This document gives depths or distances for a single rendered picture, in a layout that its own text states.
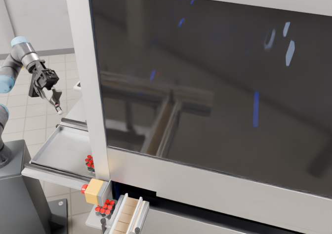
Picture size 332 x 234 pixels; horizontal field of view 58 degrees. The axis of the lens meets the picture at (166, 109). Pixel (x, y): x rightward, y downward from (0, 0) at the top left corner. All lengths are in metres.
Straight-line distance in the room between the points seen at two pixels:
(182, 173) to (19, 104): 2.61
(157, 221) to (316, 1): 1.08
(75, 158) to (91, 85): 0.67
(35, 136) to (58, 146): 1.42
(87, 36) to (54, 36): 3.26
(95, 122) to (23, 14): 3.09
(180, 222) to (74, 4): 0.97
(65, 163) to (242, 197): 0.86
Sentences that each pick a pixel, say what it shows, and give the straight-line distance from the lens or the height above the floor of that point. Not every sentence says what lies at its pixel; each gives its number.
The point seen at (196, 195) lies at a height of 1.05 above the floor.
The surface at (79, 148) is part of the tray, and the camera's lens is 1.61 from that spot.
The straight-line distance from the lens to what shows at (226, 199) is 1.19.
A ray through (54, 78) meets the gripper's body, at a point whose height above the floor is 1.29.
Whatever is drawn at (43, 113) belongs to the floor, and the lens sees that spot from 3.29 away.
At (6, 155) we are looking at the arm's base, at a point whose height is 0.83.
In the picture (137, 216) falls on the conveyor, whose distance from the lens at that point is 1.29.
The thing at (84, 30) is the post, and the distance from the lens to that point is 0.88.
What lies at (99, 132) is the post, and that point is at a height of 1.28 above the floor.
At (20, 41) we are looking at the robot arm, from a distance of 1.50.
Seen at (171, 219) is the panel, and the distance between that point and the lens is 1.39.
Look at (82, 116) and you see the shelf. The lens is 1.80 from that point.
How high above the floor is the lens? 2.04
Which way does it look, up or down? 40 degrees down
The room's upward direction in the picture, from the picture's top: 3 degrees clockwise
